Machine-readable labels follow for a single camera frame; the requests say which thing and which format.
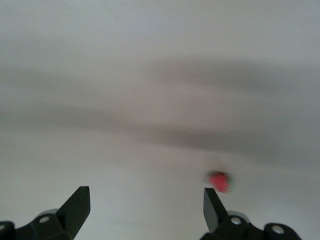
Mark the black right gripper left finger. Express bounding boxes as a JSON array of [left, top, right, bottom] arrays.
[[0, 186, 91, 240]]

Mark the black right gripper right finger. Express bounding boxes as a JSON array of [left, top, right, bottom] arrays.
[[199, 187, 302, 240]]

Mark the red strawberry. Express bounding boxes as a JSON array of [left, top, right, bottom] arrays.
[[207, 170, 237, 194]]

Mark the brown table cover sheet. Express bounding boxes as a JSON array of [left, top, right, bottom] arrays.
[[0, 0, 320, 240]]

